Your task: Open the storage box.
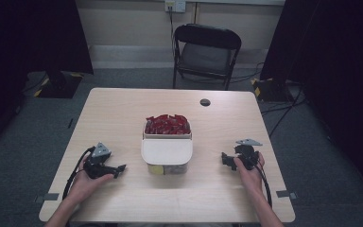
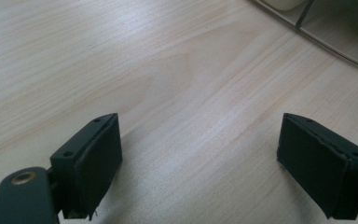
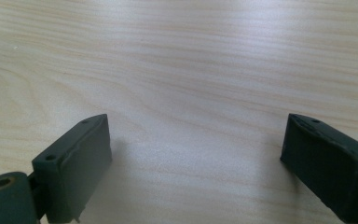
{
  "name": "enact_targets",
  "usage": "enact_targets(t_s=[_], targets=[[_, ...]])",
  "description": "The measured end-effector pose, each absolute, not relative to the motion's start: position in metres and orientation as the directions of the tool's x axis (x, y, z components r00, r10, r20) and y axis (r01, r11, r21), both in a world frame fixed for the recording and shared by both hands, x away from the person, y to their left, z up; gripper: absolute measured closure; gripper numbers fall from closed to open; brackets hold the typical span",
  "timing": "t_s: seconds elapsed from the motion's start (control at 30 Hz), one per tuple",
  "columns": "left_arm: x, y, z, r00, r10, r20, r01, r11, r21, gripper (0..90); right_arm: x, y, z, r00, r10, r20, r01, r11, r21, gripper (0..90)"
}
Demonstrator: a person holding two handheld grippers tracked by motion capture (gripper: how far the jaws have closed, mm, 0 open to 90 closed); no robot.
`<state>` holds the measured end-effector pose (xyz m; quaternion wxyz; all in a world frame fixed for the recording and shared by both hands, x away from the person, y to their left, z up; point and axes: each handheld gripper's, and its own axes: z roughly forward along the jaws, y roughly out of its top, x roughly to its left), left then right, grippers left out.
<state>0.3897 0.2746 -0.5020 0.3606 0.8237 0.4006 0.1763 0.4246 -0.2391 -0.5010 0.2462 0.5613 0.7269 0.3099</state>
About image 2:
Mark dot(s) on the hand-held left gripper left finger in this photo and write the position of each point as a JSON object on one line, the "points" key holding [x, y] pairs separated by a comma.
{"points": [[87, 168]]}

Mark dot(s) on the dark metal bar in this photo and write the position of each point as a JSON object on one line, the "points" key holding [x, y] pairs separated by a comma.
{"points": [[305, 14]]}

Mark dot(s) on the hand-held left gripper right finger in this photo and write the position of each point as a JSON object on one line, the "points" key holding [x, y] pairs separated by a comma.
{"points": [[320, 168]]}

